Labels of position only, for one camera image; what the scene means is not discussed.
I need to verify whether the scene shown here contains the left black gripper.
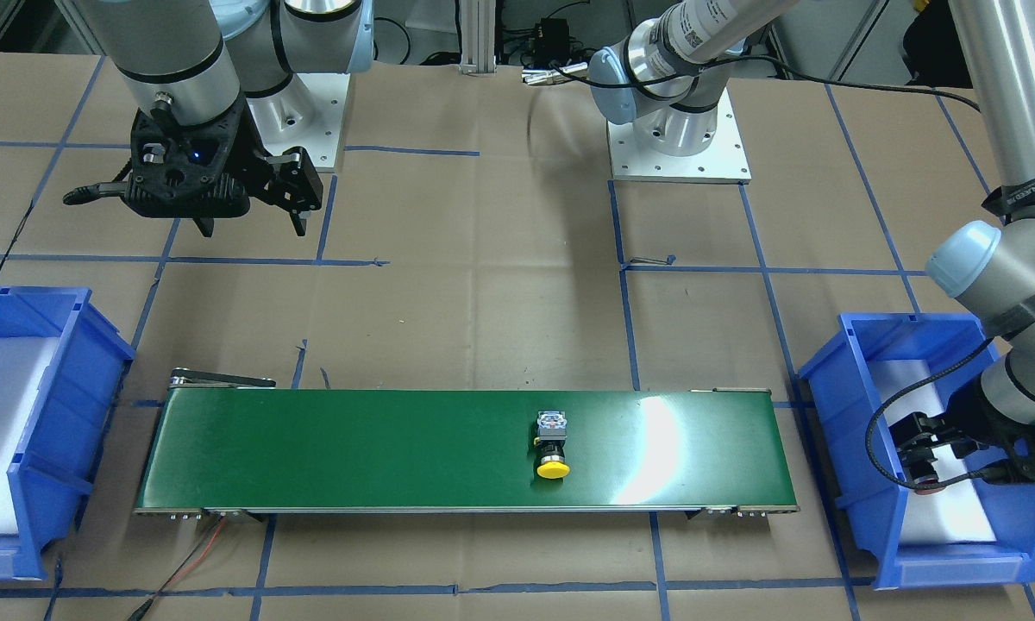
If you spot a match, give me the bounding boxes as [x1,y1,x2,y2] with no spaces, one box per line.
[889,401,1035,487]

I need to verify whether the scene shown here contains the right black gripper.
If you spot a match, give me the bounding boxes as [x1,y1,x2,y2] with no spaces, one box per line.
[126,96,324,237]

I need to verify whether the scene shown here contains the red push button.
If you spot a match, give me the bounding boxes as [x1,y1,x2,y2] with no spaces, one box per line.
[912,477,946,495]

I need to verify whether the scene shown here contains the yellow push button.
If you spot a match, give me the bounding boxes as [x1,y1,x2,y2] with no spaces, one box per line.
[533,411,570,480]

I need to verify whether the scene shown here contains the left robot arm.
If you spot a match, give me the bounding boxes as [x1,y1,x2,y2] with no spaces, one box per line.
[583,1,1035,492]

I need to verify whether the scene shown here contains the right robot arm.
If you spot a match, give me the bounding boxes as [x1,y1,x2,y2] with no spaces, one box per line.
[63,1,374,236]

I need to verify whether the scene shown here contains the blue plastic bin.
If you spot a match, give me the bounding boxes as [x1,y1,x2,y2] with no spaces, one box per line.
[0,286,135,580]
[799,313,1035,590]

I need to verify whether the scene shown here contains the green conveyor belt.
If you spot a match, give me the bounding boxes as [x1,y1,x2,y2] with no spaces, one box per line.
[135,385,799,515]

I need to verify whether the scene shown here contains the black braided cable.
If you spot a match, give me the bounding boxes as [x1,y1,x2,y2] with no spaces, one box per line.
[864,336,1001,492]

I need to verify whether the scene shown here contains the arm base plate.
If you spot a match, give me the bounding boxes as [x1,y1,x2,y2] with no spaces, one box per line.
[247,73,351,173]
[607,90,753,184]

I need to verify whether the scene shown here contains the aluminium frame post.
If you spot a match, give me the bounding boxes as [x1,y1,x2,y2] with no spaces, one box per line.
[455,0,500,75]

